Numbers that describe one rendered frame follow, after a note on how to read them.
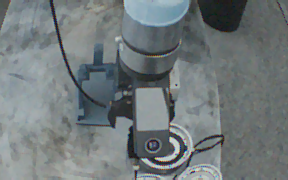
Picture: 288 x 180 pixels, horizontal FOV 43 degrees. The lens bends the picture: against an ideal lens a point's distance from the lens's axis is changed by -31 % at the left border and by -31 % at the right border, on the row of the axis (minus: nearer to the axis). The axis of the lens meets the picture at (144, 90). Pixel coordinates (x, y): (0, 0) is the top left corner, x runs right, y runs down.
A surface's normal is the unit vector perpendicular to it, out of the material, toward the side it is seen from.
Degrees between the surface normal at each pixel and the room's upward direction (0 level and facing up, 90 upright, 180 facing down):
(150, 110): 32
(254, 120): 0
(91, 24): 0
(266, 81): 0
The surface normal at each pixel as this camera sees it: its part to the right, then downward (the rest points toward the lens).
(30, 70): 0.09, -0.52
